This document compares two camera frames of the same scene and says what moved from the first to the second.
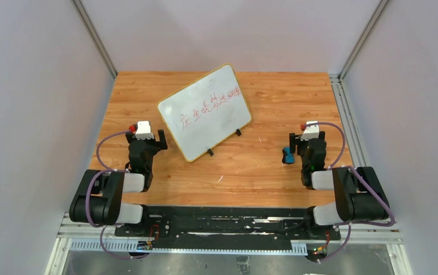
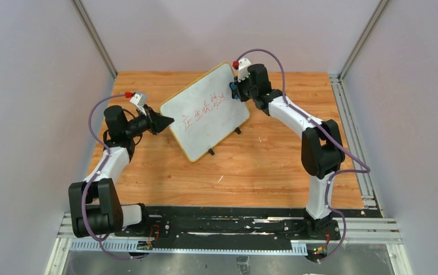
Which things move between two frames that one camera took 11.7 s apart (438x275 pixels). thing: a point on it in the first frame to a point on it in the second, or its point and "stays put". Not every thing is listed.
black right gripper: x=301 y=145 to x=240 y=90
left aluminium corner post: x=87 y=23 stays put
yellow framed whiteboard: x=207 y=111 stays put
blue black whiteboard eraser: x=288 y=158 to x=234 y=88
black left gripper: x=156 y=142 to x=152 y=121
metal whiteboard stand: x=238 y=133 stays put
